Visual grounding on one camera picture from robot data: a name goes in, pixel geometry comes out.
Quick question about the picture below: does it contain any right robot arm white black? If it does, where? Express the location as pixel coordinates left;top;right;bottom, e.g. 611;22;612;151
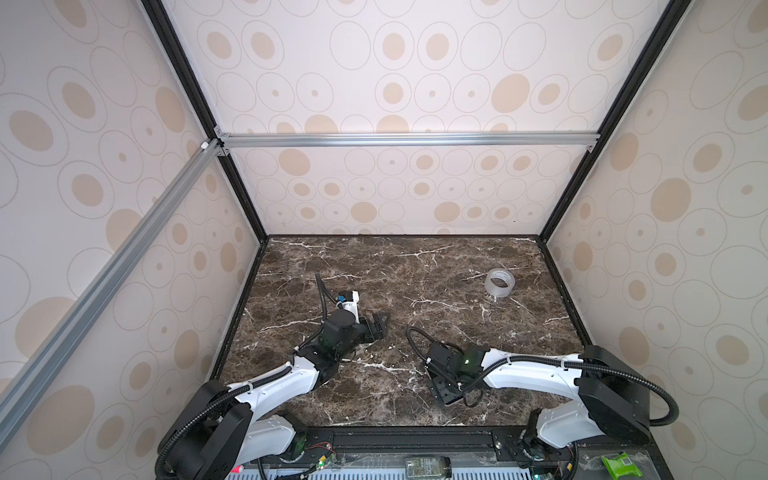
417;341;680;448

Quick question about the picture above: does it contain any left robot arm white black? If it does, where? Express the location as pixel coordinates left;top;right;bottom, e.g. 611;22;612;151
154;309;391;479

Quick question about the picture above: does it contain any small circuit board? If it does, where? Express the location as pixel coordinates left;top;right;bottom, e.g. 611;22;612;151
405;455;453;480

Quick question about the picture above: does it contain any clear tape roll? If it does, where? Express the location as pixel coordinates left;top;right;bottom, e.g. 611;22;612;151
484;268;516;302

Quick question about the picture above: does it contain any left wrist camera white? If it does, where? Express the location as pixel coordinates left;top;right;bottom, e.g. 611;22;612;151
336;290;359;323

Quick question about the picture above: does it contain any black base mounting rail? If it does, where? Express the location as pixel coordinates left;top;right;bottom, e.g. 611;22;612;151
261;426;673;479

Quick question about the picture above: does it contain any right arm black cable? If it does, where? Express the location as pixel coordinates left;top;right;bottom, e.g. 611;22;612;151
406;326;680;428

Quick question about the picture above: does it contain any diagonal aluminium rail left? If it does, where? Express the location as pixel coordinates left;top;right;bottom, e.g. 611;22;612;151
1;138;223;449

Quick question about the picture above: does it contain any horizontal aluminium rail back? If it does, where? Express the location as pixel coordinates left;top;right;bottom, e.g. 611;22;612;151
220;131;600;149

